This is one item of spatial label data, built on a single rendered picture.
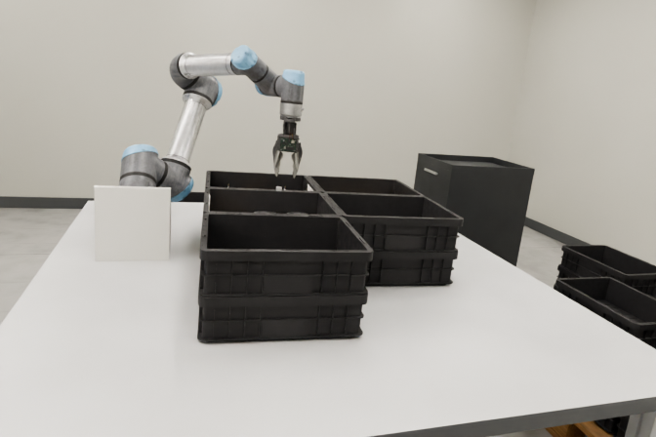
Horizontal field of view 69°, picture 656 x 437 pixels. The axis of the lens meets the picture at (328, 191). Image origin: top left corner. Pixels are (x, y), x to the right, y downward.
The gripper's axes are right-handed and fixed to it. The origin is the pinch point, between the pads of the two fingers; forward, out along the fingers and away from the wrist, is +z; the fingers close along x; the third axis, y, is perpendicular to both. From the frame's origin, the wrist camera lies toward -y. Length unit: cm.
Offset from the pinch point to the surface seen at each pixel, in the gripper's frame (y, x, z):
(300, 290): 63, 8, 16
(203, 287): 64, -14, 17
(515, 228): -130, 147, 44
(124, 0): -266, -159, -88
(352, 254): 61, 20, 7
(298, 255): 64, 7, 7
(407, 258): 26, 41, 18
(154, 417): 91, -16, 31
